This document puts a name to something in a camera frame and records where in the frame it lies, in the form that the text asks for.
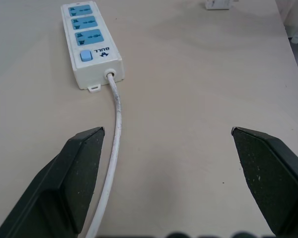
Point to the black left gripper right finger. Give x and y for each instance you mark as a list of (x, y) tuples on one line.
[(270, 178)]

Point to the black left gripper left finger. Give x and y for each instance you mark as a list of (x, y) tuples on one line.
[(52, 188)]

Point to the white power strip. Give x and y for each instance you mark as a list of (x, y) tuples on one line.
[(89, 44)]

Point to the white plug adapter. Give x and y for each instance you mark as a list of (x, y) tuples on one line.
[(217, 4)]

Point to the white cloth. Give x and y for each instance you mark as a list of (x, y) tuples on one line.
[(294, 17)]

